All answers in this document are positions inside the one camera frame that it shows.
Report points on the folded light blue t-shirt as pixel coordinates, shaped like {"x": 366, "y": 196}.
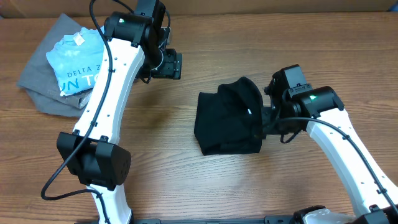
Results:
{"x": 76, "y": 60}

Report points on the folded grey t-shirt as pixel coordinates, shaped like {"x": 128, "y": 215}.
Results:
{"x": 38, "y": 78}

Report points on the striped grey folded garment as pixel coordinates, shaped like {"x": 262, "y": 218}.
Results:
{"x": 83, "y": 101}

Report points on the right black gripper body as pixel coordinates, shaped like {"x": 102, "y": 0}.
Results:
{"x": 266, "y": 117}

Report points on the black t-shirt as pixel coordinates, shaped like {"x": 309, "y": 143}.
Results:
{"x": 229, "y": 121}

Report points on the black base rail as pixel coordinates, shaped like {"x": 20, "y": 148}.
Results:
{"x": 277, "y": 219}

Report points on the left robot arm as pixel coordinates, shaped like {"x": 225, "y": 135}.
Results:
{"x": 134, "y": 48}

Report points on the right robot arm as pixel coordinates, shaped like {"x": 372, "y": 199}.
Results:
{"x": 321, "y": 114}

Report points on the brown cardboard backboard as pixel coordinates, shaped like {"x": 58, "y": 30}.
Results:
{"x": 80, "y": 8}

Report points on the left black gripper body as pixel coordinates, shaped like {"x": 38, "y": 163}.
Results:
{"x": 163, "y": 65}

